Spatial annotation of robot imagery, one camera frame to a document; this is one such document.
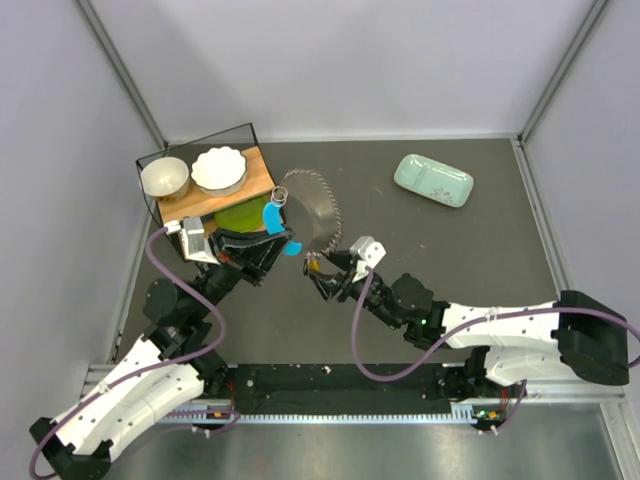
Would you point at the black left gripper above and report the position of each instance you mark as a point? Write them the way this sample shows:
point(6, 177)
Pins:
point(252, 253)

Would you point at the white scalloped bowl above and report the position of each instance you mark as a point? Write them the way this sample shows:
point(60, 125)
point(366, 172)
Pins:
point(220, 172)

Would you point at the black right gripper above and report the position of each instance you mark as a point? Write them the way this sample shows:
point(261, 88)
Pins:
point(329, 286)

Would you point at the green plate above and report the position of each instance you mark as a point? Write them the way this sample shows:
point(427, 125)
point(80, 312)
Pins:
point(244, 217)

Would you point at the light green rectangular tray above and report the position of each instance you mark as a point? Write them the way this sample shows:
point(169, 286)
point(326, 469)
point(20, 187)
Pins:
point(434, 180)

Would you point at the beige ceramic bowl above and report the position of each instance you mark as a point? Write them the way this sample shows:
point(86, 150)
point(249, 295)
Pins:
point(166, 179)

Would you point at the metal key organizer blue handle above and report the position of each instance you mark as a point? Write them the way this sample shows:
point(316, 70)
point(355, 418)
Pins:
point(311, 190)

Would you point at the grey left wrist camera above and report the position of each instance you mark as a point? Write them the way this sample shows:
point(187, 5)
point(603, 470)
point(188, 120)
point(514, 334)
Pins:
point(192, 236)

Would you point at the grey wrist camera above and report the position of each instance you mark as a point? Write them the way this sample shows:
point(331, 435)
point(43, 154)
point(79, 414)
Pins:
point(367, 252)
point(192, 236)

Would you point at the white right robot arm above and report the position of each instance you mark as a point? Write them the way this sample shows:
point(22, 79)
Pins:
point(573, 336)

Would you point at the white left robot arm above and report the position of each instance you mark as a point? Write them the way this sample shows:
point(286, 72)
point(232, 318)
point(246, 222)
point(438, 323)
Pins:
point(172, 362)

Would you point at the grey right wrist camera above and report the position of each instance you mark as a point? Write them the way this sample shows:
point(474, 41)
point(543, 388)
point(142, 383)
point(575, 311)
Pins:
point(367, 252)

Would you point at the black wire wooden shelf rack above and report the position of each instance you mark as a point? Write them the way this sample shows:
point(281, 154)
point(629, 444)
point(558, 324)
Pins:
point(259, 182)

